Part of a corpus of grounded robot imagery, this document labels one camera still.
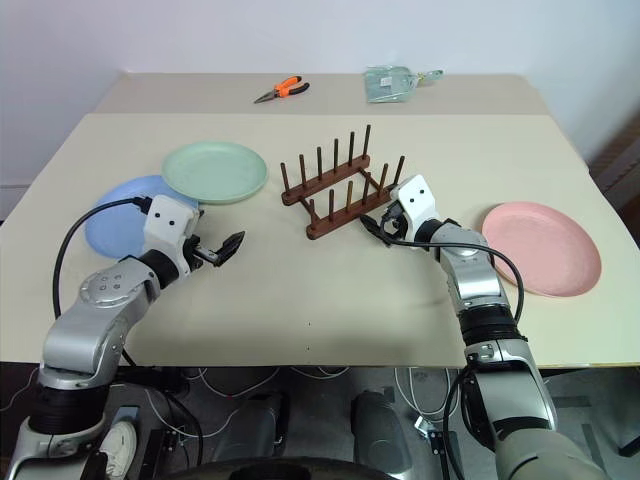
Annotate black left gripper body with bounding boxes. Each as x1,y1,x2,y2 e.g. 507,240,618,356
185,232,224,272

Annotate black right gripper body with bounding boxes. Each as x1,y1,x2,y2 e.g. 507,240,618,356
380,199,414,245

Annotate brown wooden dish rack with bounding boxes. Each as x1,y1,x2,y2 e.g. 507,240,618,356
279,123,407,241

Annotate green plastic plate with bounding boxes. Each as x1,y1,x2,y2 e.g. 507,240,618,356
160,140,270,206

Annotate blue plastic plate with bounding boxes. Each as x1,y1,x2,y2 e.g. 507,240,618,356
84,174,202,261

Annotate clear plastic bag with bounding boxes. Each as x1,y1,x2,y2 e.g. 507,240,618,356
362,65,418,105

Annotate pink plastic plate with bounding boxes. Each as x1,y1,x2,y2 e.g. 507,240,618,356
480,200,603,300

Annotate dark rounded robot foot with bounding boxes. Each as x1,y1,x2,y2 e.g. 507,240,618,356
351,389,415,467
218,391,292,457

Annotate small black adapter box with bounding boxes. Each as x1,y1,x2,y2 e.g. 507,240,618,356
413,414,447,454

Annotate dark rounded robot waist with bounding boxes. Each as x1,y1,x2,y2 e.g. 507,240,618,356
158,454,402,480

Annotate dark wooden furniture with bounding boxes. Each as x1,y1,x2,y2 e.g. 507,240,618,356
586,111,640,202

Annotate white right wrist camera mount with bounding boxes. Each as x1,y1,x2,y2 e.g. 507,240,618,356
389,174,442,242

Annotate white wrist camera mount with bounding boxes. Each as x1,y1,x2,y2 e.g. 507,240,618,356
389,174,442,242
143,194,201,279

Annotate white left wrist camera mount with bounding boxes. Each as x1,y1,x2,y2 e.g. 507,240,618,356
143,194,201,279

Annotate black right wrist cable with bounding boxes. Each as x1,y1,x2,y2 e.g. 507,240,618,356
379,215,526,326

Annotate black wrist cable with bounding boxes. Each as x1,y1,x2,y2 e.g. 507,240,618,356
379,215,526,326
52,196,154,319

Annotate white floor cable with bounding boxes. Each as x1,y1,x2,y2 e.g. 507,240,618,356
188,366,282,399
393,366,454,419

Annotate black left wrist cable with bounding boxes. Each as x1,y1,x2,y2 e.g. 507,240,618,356
52,196,154,319

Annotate orange handled pliers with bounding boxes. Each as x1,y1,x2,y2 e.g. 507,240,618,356
252,75,312,106

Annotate black left shoulder cable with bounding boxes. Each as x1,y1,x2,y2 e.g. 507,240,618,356
119,346,206,454

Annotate black shoulder cable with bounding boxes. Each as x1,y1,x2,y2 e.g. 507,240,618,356
441,363,479,480
119,346,206,454

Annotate black right shoulder cable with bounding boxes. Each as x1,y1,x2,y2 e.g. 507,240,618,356
441,363,479,480

